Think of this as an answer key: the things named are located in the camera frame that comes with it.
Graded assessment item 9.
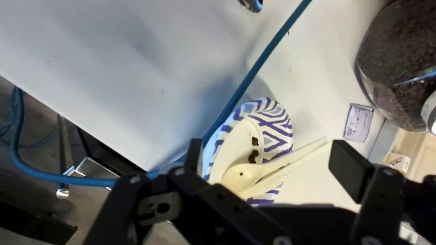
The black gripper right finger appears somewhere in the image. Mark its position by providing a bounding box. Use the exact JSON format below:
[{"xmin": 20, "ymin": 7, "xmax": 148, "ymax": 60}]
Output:
[{"xmin": 329, "ymin": 139, "xmax": 436, "ymax": 245}]

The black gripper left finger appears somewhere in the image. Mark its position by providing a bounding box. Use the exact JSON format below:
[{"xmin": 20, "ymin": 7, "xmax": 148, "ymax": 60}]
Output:
[{"xmin": 82, "ymin": 138, "xmax": 292, "ymax": 245}]

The blue white patterned paper bowl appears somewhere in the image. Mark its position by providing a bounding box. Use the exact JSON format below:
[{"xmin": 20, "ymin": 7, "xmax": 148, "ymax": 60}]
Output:
[{"xmin": 200, "ymin": 97, "xmax": 296, "ymax": 209}]

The cream plastic spoon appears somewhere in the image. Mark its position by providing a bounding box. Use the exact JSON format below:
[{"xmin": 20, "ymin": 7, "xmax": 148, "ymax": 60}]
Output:
[{"xmin": 221, "ymin": 137, "xmax": 329, "ymax": 199}]

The glass coffee bean jar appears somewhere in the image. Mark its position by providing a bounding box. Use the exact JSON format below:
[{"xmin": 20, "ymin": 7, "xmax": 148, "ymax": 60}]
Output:
[{"xmin": 354, "ymin": 0, "xmax": 436, "ymax": 137}]

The blue cable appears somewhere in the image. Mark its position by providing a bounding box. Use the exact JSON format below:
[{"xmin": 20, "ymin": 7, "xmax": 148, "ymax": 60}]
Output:
[{"xmin": 7, "ymin": 0, "xmax": 317, "ymax": 190}]

